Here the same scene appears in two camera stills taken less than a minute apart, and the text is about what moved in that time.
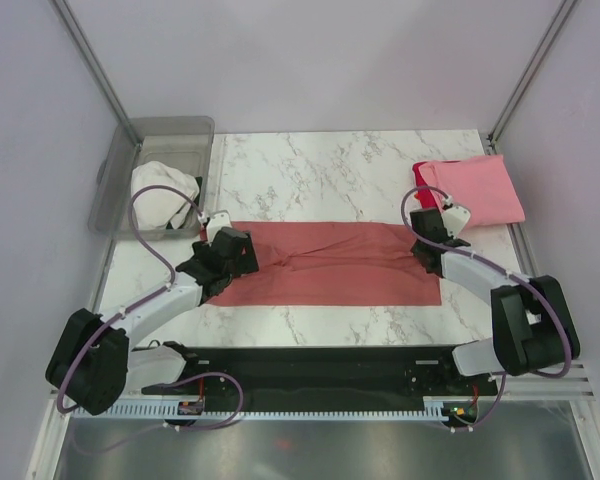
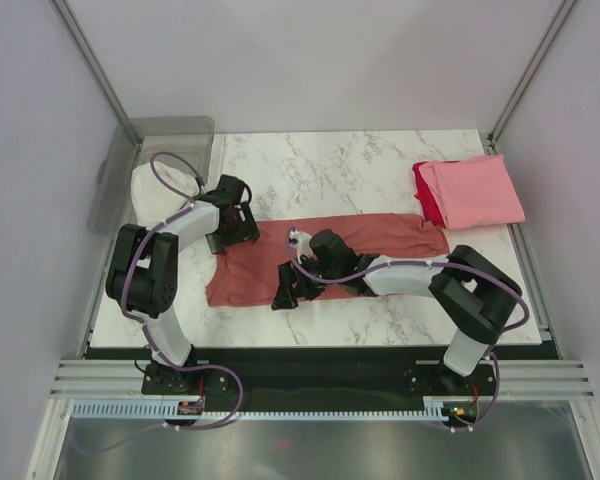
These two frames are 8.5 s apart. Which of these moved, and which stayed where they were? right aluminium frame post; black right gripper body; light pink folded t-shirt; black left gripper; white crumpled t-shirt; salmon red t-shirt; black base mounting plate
Moved: black left gripper; salmon red t-shirt; black right gripper body
Stayed: light pink folded t-shirt; black base mounting plate; white crumpled t-shirt; right aluminium frame post
